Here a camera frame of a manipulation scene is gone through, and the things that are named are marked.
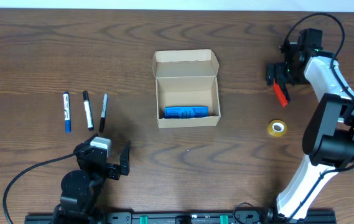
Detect open cardboard box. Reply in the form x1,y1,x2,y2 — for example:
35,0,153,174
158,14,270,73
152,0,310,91
152,49,221,129

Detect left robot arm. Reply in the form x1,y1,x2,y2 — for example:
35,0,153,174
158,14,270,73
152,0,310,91
51,134,131,224

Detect black whiteboard marker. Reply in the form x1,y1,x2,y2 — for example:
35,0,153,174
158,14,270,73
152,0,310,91
82,91,94,131

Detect blue whiteboard marker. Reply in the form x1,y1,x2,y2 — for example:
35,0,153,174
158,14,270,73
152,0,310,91
63,91,72,133

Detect blue plastic rectangular block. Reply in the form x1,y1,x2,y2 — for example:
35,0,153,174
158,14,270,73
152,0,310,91
164,106,209,119

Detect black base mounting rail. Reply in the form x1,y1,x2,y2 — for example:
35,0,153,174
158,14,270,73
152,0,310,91
24,210,337,224

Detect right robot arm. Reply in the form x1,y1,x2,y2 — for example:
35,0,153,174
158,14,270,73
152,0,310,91
264,29,354,223

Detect yellow tape roll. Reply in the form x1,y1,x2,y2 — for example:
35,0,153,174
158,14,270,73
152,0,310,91
267,119,287,138

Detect thin black permanent marker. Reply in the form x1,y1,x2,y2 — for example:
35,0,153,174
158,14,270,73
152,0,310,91
99,93,108,133

